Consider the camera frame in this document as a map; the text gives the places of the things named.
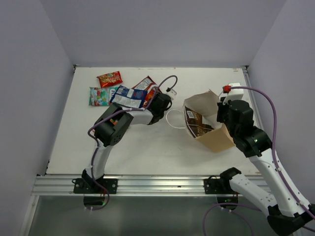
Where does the red Doritos chip bag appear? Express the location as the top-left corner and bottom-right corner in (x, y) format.
(132, 76), (157, 107)

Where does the brown chip bag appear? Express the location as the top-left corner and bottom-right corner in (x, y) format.
(184, 106), (214, 138)

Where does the brown paper bag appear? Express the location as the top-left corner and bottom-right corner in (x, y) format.
(165, 88), (237, 153)

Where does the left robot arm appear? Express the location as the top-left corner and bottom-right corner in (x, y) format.
(82, 93), (172, 193)

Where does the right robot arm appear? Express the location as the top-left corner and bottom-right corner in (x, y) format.
(217, 100), (315, 236)

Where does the blue snack bag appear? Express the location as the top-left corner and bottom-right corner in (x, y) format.
(110, 86), (148, 109)

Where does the teal Fox's candy bag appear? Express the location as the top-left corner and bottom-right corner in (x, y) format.
(89, 87), (118, 106)

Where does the orange snack packet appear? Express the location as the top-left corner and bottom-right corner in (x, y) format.
(110, 118), (118, 125)

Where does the small red snack packet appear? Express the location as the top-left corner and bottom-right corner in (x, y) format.
(97, 71), (123, 88)

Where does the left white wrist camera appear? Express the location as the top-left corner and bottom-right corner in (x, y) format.
(166, 88), (177, 100)

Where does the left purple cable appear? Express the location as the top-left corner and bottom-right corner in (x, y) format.
(87, 75), (178, 211)

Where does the purple cable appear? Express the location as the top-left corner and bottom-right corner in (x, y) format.
(87, 75), (178, 211)
(201, 86), (315, 236)

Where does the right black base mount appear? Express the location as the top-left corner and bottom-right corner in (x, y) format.
(203, 176), (239, 208)

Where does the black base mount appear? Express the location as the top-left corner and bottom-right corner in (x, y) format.
(71, 178), (118, 210)
(203, 176), (239, 208)

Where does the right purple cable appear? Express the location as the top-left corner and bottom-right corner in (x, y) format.
(201, 86), (315, 236)

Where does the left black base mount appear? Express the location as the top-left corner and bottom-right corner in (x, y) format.
(71, 178), (118, 210)

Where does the aluminium front rail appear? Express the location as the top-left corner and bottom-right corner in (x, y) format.
(31, 174), (288, 196)

